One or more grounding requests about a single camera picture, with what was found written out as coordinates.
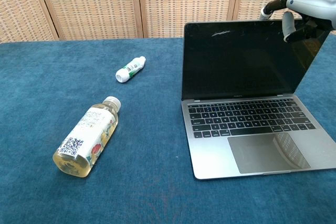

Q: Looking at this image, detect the blue table mat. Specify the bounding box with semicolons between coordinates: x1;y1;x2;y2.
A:
0;31;336;224

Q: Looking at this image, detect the small white green bottle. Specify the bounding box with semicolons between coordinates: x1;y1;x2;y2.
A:
115;56;146;84

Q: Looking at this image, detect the woven bamboo folding screen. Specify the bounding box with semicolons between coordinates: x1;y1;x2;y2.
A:
0;0;336;44

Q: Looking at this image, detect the silver laptop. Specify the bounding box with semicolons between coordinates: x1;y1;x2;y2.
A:
180;18;336;180

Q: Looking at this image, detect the clear drink bottle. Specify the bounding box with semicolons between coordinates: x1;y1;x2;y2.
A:
52;95;122;178

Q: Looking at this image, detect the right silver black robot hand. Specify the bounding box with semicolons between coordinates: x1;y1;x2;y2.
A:
259;0;336;43

